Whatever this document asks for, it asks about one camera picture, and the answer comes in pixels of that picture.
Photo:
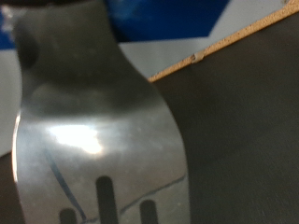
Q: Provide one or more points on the blue plastic spatula block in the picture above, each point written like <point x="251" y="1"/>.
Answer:
<point x="171" y="18"/>

